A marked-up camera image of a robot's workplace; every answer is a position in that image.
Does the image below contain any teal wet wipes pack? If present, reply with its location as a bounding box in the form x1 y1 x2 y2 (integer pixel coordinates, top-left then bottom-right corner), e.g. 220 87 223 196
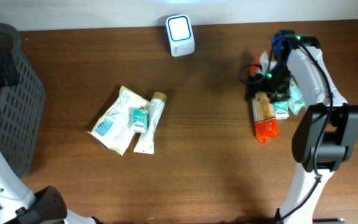
287 78 305 115

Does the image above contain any orange spaghetti pack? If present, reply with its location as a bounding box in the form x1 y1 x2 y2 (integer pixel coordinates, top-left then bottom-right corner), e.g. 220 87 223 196
248 50 280 144

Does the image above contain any right black cable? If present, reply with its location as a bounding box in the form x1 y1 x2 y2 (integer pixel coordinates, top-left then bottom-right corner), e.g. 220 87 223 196
237 40 335 223

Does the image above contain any white beige tube pack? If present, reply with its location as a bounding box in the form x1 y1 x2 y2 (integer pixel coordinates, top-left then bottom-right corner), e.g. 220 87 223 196
134 92 167 154

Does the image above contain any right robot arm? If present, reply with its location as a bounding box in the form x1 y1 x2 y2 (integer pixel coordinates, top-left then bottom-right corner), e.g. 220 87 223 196
244 30 358 223

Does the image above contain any grey plastic basket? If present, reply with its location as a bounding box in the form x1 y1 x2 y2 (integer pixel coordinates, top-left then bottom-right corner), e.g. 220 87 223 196
0 23 46 179

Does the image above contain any kleenex tissue pocket pack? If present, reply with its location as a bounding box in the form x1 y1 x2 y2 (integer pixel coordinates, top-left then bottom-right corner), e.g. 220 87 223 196
274 101 290 119

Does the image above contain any white cream food pouch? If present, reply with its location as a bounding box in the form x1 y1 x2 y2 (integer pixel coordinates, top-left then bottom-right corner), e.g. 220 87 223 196
87 86 150 156

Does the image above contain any white barcode scanner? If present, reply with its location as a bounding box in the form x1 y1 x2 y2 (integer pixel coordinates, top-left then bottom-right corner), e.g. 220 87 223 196
165 14 195 57

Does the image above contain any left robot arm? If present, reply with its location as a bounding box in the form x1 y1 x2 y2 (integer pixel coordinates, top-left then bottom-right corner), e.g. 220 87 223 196
0 24 99 223

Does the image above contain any small teal tissue pack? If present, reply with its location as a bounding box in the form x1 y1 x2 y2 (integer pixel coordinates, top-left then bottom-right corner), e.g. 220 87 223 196
131 109 149 133

